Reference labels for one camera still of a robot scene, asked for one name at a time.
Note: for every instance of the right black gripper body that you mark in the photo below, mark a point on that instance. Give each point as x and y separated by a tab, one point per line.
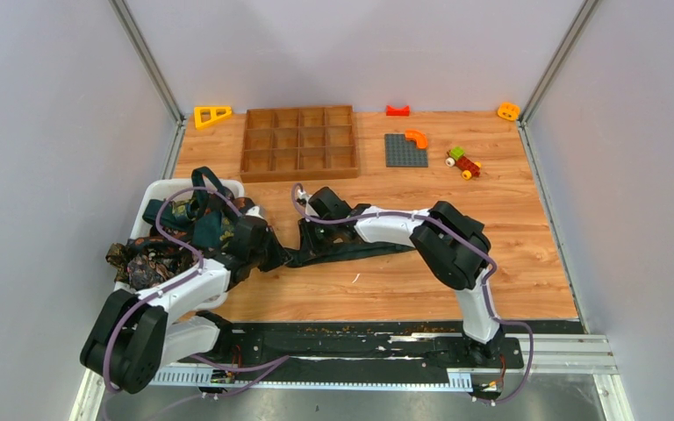
318	234

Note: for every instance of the toy brick car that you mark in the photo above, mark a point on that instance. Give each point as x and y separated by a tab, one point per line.
457	158

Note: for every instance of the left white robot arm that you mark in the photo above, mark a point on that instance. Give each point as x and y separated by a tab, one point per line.
136	334

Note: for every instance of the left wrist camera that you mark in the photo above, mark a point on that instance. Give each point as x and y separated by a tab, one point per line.
254	214

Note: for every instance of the white plastic basket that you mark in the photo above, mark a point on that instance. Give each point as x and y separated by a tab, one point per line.
161	190

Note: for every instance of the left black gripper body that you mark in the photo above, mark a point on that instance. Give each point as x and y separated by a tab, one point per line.
269	256

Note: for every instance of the grey studded baseplate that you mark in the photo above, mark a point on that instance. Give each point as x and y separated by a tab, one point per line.
400	152

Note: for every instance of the yellow triangular block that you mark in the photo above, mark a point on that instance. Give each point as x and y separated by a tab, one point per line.
207	116

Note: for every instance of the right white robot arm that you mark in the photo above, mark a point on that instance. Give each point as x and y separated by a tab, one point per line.
452	245

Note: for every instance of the red plastic block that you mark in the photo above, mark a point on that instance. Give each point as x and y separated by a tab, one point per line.
392	111

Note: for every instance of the orange curved block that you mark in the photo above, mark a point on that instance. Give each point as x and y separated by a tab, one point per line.
417	137

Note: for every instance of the wooden compartment tray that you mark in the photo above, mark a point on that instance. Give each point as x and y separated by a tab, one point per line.
299	144

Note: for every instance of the pile of patterned ties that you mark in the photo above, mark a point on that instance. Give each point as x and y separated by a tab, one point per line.
204	222

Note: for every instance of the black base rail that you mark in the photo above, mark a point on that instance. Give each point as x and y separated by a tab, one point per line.
405	352

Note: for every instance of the dark green leaf tie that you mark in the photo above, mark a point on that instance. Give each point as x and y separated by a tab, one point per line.
308	255

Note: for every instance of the orange round block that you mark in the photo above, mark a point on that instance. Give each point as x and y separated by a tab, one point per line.
508	111

